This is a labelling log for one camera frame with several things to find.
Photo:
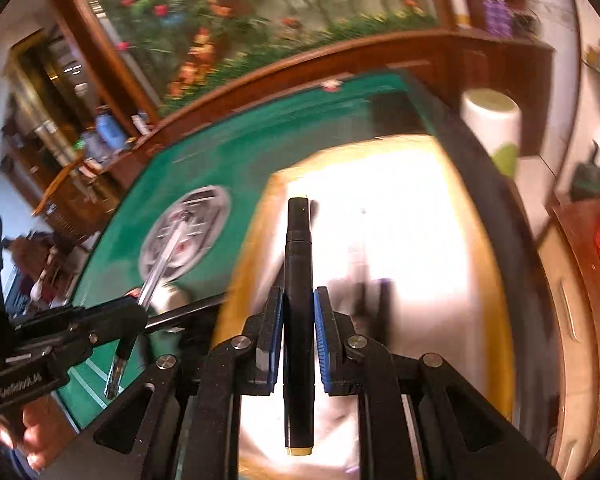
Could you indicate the white cylinder with green mark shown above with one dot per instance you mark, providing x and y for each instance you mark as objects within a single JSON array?
[{"x": 492, "y": 120}]

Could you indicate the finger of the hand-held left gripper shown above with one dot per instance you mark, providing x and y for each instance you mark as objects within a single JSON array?
[
  {"x": 185, "y": 315},
  {"x": 95, "y": 322}
]

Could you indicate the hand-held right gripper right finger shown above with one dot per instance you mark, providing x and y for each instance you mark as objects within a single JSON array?
[{"x": 324, "y": 340}]

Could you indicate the black marker with beige caps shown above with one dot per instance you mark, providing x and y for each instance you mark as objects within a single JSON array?
[{"x": 299, "y": 285}]

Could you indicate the artificial flower bamboo display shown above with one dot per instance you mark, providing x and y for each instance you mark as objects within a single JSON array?
[{"x": 260, "y": 15}]

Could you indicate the clear ballpoint pen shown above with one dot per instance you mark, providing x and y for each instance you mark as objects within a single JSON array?
[{"x": 152, "y": 285}]

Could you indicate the blue thermos jug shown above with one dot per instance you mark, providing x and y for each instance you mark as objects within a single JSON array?
[{"x": 107, "y": 129}]

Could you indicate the yellow-rimmed white tray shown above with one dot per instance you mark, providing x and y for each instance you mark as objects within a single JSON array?
[{"x": 410, "y": 240}]

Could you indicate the small red white chip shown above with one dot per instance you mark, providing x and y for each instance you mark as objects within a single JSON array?
[{"x": 332, "y": 85}]

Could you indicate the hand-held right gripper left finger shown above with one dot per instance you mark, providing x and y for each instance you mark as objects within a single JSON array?
[{"x": 275, "y": 340}]

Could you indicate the dark green object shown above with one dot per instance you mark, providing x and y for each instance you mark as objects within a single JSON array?
[{"x": 587, "y": 175}]

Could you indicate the person's left hand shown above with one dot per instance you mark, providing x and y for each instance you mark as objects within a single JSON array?
[{"x": 27, "y": 432}]

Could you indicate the dark wooden chair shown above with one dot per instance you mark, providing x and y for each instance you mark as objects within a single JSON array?
[{"x": 35, "y": 265}]

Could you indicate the purple bottle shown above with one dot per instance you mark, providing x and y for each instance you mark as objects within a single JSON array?
[
  {"x": 490, "y": 15},
  {"x": 504, "y": 17}
]

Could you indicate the carved wooden chair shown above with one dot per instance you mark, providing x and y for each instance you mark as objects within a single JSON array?
[{"x": 67, "y": 190}]

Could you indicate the round grey table control panel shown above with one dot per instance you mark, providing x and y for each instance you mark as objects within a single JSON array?
[{"x": 195, "y": 220}]

